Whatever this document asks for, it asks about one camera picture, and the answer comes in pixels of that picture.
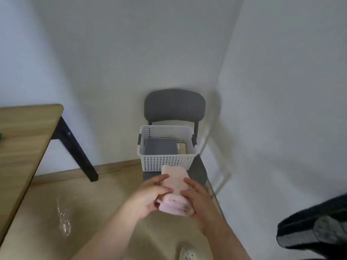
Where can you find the person's right hand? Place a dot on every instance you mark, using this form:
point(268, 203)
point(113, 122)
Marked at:
point(203, 208)

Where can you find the person's left hand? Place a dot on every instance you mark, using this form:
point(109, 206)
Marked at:
point(146, 197)

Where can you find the salmon pink scalloped towel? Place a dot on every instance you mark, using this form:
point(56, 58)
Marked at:
point(174, 176)

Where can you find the white plastic basket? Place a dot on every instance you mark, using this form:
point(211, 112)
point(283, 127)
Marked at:
point(168, 162)

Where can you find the grey-blue towel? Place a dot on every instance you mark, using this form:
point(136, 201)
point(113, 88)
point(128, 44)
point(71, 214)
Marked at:
point(160, 146)

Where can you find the cream white towel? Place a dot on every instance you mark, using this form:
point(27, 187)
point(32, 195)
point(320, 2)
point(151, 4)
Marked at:
point(181, 148)

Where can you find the person's left forearm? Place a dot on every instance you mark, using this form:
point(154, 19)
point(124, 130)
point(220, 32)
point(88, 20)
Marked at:
point(108, 238)

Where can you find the person's white dotted slipper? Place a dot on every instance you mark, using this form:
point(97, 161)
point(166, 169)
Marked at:
point(188, 253)

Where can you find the clear plastic wrap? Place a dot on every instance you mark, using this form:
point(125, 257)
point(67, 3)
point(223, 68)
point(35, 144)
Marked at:
point(64, 222)

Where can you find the grey chair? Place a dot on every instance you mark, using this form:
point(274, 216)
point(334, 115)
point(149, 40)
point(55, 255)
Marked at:
point(174, 105)

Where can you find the dark grey curtain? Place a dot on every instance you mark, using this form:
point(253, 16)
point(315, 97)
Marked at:
point(314, 227)

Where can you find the wooden table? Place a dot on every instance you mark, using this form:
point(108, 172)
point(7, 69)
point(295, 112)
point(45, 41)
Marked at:
point(21, 138)

